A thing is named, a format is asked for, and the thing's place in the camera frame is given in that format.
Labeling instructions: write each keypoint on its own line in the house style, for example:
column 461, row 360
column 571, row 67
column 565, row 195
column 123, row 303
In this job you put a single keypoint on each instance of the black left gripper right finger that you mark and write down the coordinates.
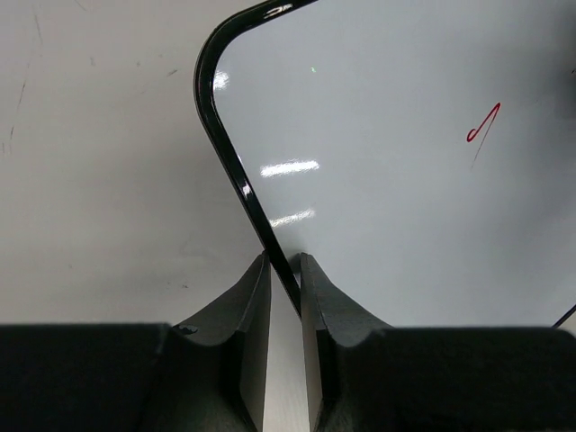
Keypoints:
column 363, row 374

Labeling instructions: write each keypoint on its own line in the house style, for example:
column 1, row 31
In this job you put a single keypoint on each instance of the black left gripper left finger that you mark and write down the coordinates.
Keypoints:
column 206, row 373

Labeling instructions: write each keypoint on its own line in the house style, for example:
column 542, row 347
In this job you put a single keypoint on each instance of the white whiteboard black frame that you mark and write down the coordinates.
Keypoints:
column 422, row 151

